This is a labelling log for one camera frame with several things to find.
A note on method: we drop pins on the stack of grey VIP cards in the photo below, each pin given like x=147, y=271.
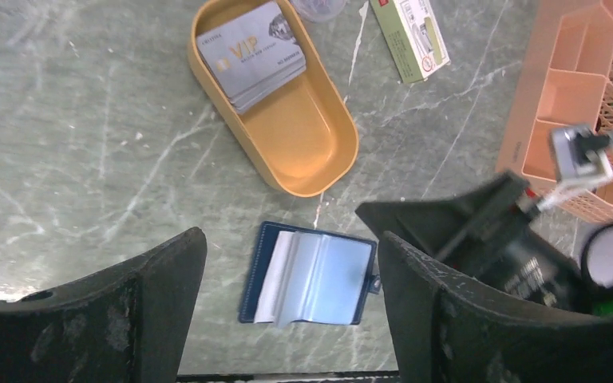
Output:
x=252, y=55

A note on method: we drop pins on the small clear plastic cup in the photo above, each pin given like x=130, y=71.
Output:
x=318, y=11

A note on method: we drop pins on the blue leather card holder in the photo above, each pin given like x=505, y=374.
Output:
x=298, y=274

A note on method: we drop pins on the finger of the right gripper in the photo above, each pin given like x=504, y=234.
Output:
x=467, y=232

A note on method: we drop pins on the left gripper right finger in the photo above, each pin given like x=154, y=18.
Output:
x=449, y=327

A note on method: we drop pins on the orange mesh file organizer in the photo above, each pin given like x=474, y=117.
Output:
x=567, y=78

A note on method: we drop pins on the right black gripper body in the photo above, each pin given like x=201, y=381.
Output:
x=532, y=269

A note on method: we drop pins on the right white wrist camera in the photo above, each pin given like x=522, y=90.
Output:
x=580, y=157

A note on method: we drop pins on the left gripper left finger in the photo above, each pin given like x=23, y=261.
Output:
x=126, y=323

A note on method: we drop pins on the small green white box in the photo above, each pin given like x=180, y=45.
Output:
x=412, y=36

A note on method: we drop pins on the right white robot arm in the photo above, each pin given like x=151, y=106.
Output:
x=486, y=234

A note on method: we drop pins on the orange oval tray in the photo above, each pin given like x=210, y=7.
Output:
x=301, y=138

